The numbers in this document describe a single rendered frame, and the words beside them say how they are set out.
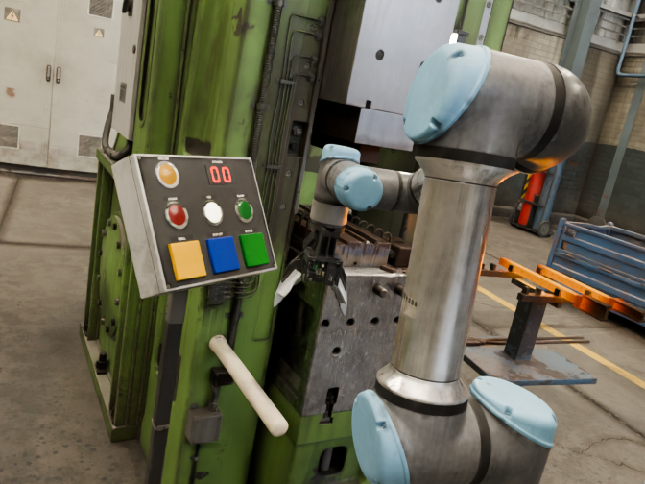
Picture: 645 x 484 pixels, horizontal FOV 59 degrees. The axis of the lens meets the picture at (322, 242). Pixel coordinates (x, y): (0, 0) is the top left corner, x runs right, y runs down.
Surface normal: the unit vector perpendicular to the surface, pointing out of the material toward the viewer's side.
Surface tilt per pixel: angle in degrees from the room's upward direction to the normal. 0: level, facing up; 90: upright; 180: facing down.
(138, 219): 90
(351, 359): 90
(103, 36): 90
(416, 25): 90
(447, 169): 130
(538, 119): 99
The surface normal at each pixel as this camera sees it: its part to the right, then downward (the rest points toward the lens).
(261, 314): 0.47, 0.30
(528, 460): 0.27, 0.29
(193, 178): 0.78, -0.22
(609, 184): -0.90, -0.07
